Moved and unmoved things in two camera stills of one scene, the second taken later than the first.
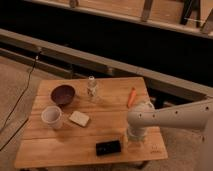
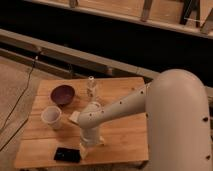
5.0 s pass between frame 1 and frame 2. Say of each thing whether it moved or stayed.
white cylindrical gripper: moved
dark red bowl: stayed
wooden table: stayed
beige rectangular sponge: stayed
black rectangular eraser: moved
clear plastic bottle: stayed
